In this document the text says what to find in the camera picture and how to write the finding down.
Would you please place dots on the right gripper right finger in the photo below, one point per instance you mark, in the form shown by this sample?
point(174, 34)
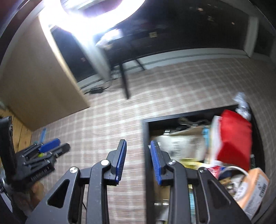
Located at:
point(160, 159)

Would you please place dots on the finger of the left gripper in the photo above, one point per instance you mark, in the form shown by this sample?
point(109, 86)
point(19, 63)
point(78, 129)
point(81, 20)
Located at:
point(58, 151)
point(45, 147)

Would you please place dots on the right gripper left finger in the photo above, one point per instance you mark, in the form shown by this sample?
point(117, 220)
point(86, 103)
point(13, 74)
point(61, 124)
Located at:
point(117, 159)

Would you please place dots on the person's left hand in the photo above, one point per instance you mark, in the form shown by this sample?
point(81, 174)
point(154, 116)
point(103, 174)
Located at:
point(27, 201)

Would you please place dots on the blue flat plastic tag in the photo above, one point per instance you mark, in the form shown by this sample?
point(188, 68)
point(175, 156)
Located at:
point(42, 135)

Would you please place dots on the wooden cabinet panel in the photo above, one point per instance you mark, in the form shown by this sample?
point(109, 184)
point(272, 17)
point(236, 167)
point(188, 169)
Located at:
point(37, 84)

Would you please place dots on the black storage box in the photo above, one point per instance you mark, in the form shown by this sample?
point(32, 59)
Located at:
point(156, 126)

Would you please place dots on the black power strip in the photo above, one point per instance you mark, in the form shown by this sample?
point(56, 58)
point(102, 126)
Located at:
point(96, 90)

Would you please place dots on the red fabric pouch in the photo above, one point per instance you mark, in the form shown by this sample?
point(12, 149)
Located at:
point(236, 137)

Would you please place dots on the orange white wipes pack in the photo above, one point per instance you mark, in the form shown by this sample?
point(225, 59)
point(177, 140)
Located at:
point(251, 191)

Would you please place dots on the clear plastic bag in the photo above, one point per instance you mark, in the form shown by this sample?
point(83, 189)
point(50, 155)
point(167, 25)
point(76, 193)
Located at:
point(243, 108)

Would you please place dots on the black tripod stand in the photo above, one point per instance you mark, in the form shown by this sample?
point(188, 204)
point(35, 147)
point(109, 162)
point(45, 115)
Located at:
point(120, 51)

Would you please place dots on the ring light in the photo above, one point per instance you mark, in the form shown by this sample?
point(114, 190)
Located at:
point(87, 17)

